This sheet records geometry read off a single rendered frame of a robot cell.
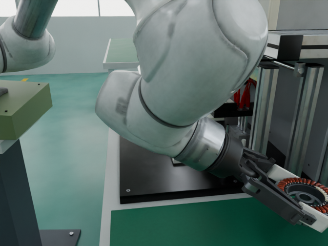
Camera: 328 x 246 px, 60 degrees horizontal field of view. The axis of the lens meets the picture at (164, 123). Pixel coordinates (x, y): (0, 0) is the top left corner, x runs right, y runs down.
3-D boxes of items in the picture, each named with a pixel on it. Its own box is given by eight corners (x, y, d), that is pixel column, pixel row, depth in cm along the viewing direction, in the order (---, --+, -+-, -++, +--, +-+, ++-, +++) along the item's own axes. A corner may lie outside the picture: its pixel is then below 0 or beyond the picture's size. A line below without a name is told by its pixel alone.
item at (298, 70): (297, 77, 60) (300, 63, 59) (211, 43, 117) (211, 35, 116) (304, 77, 60) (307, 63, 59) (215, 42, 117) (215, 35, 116)
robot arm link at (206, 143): (171, 168, 45) (202, 184, 46) (202, 123, 42) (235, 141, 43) (170, 142, 54) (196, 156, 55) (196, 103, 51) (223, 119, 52)
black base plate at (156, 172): (120, 204, 65) (119, 196, 64) (119, 110, 123) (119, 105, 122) (310, 187, 71) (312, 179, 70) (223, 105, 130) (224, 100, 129)
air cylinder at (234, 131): (236, 152, 83) (238, 134, 81) (227, 141, 90) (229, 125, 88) (253, 151, 84) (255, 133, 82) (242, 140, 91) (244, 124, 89)
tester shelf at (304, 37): (277, 59, 55) (281, 35, 53) (193, 31, 117) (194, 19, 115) (470, 54, 61) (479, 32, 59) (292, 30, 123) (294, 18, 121)
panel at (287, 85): (314, 181, 69) (343, 57, 58) (223, 99, 130) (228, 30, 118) (317, 181, 69) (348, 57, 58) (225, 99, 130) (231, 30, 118)
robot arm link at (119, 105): (161, 170, 49) (200, 144, 38) (79, 128, 46) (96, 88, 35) (178, 121, 55) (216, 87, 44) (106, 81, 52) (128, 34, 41)
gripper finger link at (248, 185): (241, 158, 49) (233, 164, 45) (266, 178, 48) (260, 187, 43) (233, 168, 50) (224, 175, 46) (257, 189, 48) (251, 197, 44)
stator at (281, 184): (283, 229, 49) (287, 212, 47) (263, 190, 59) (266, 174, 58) (349, 230, 49) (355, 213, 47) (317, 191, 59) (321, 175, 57)
